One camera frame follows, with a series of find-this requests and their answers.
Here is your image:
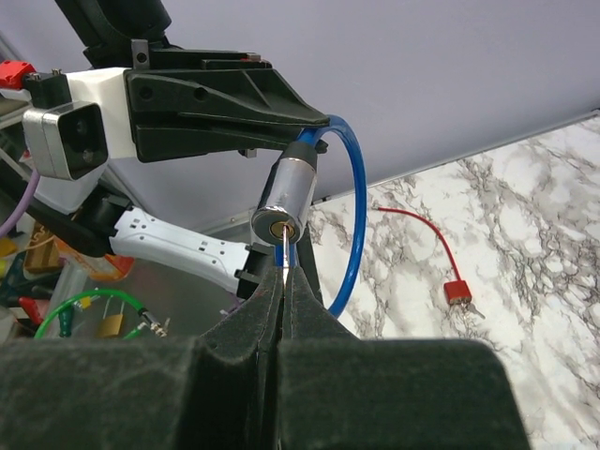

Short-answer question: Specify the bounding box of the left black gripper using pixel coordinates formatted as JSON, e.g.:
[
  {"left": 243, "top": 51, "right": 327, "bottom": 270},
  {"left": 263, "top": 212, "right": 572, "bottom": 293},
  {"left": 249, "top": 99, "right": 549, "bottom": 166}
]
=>
[{"left": 83, "top": 39, "right": 330, "bottom": 163}]

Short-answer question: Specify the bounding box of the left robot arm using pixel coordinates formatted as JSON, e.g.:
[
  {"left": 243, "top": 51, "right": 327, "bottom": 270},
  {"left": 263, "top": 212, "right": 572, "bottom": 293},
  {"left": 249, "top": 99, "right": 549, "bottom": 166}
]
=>
[{"left": 22, "top": 1, "right": 330, "bottom": 299}]

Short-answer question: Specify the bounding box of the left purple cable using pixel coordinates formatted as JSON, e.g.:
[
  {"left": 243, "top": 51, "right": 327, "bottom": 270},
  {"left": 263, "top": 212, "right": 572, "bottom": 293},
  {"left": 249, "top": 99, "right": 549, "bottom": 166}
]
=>
[{"left": 0, "top": 166, "right": 41, "bottom": 240}]

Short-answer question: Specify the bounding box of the green cable lock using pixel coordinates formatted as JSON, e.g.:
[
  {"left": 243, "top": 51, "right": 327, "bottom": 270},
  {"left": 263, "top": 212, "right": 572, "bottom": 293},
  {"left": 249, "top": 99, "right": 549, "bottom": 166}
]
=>
[{"left": 34, "top": 288, "right": 169, "bottom": 339}]

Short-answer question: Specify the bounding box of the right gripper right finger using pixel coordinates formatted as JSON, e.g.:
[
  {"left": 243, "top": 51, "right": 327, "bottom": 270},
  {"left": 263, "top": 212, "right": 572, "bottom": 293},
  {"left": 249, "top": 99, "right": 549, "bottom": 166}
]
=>
[{"left": 277, "top": 268, "right": 530, "bottom": 449}]

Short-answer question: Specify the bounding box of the blue cable lock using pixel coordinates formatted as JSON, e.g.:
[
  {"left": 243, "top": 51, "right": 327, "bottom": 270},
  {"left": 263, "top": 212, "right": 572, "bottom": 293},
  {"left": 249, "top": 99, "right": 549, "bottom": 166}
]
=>
[{"left": 250, "top": 115, "right": 368, "bottom": 318}]

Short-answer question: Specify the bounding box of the red cable lock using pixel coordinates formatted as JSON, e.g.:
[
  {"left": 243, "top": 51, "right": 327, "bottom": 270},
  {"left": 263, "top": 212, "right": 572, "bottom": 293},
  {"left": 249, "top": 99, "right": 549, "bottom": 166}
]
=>
[{"left": 375, "top": 206, "right": 473, "bottom": 307}]

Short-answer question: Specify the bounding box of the orange plastic bottle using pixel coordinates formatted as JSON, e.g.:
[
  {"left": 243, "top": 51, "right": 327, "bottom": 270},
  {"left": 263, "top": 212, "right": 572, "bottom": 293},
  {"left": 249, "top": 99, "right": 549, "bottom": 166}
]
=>
[{"left": 53, "top": 236, "right": 135, "bottom": 282}]

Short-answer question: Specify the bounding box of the silver key bunch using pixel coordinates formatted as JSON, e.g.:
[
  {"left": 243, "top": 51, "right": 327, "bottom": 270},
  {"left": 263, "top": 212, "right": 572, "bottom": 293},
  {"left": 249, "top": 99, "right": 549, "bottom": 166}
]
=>
[
  {"left": 452, "top": 303, "right": 486, "bottom": 321},
  {"left": 281, "top": 224, "right": 293, "bottom": 287}
]

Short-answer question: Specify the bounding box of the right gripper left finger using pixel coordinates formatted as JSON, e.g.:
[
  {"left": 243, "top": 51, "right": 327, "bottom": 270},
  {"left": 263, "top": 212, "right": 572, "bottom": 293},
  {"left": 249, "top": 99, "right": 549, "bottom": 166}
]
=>
[{"left": 1, "top": 268, "right": 283, "bottom": 449}]

